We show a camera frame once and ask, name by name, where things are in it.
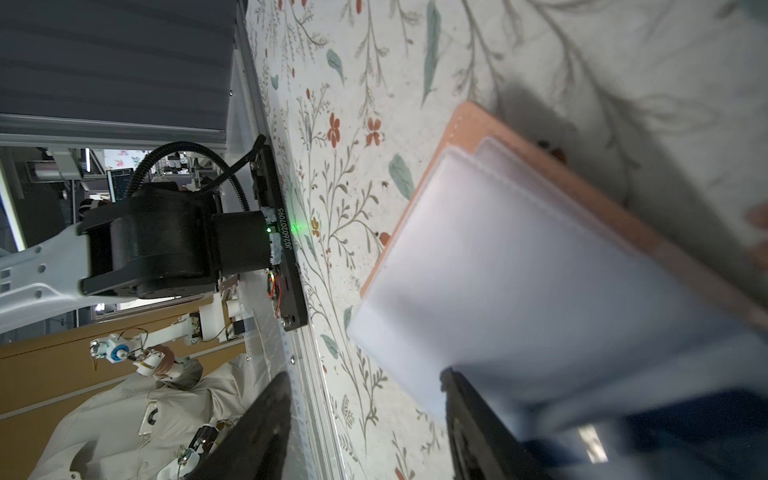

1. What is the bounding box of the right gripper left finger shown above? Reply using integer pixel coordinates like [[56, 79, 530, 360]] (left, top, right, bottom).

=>
[[190, 372, 292, 480]]

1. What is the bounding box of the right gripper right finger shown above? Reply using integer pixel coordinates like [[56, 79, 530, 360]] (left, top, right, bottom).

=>
[[440, 368, 549, 480]]

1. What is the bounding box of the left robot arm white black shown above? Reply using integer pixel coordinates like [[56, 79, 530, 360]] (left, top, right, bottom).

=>
[[1, 186, 274, 332]]

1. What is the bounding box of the person in beige coat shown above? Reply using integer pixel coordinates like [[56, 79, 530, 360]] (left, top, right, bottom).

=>
[[30, 345, 269, 479]]

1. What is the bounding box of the left black corrugated cable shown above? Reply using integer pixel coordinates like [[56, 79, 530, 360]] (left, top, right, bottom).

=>
[[124, 134, 268, 212]]

